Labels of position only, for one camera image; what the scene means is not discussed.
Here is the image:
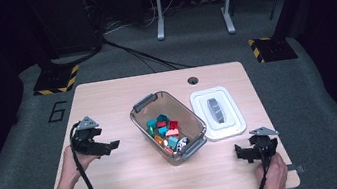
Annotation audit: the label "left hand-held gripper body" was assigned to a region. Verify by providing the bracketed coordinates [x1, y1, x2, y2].
[68, 114, 104, 157]

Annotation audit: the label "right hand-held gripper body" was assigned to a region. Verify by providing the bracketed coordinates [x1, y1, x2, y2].
[249, 125, 284, 164]

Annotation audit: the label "green toy block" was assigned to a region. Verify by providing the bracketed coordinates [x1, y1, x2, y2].
[145, 125, 156, 138]

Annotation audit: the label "orange toy block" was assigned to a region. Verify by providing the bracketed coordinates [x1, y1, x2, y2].
[153, 134, 166, 148]

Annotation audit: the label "white box lid grey handle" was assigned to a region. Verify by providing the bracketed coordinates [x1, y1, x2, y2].
[188, 83, 249, 145]

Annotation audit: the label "small red toy block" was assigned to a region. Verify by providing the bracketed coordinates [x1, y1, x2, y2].
[155, 120, 168, 130]

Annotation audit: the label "grey transparent storage box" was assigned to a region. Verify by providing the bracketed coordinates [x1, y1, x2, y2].
[126, 85, 213, 173]

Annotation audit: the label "dark teal toy block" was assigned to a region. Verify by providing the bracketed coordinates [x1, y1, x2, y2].
[155, 113, 170, 124]

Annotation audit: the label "white toy car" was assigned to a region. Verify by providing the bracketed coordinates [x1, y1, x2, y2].
[174, 136, 192, 153]

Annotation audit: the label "person's left hand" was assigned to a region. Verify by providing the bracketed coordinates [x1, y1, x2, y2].
[57, 142, 103, 189]

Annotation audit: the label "person's right hand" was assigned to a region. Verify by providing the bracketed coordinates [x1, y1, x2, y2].
[254, 151, 291, 189]

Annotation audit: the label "black striped stand base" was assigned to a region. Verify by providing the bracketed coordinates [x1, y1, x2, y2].
[247, 32, 299, 66]
[30, 63, 84, 97]

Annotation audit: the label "black cabinet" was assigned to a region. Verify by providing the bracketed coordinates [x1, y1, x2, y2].
[25, 0, 103, 62]

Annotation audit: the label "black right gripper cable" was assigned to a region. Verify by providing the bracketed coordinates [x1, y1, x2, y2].
[241, 143, 278, 189]

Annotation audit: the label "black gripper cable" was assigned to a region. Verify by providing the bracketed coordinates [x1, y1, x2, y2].
[241, 143, 278, 189]
[67, 118, 108, 189]

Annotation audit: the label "grey table edge bracket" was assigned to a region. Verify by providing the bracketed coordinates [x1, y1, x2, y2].
[286, 162, 306, 176]

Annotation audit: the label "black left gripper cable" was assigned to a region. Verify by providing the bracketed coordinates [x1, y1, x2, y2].
[67, 118, 108, 189]

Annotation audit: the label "black table cable hole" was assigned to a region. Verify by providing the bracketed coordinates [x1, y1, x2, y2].
[186, 75, 200, 86]

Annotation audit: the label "black floor cable bundle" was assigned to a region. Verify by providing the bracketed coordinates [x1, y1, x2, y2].
[47, 25, 195, 89]

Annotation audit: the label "white floor cables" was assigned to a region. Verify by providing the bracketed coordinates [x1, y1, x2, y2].
[100, 3, 180, 36]

